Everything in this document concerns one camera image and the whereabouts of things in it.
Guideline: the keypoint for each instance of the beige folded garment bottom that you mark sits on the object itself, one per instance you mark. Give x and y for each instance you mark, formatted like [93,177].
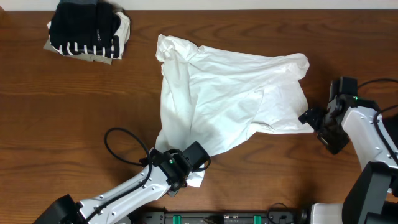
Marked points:
[85,57]

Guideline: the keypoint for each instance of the white printed t-shirt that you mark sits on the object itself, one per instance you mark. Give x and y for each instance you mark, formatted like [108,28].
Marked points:
[221,98]

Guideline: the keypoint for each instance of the black white striped folded shirt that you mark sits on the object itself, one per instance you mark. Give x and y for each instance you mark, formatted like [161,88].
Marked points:
[118,41]

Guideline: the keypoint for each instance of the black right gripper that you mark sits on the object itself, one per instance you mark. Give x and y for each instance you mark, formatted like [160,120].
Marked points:
[334,144]

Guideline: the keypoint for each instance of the dark garment at right edge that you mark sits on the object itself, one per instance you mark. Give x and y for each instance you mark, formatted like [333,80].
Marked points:
[391,126]

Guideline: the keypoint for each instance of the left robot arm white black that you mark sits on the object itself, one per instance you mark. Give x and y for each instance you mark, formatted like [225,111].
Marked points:
[165,173]

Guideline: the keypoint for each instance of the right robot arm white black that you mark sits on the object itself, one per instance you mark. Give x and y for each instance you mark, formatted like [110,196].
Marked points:
[349,118]

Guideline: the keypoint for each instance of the black folded garment top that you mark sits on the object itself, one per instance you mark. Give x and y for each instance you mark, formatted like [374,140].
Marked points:
[83,22]

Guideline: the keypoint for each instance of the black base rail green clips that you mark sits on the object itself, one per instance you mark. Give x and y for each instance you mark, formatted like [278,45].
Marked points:
[277,213]

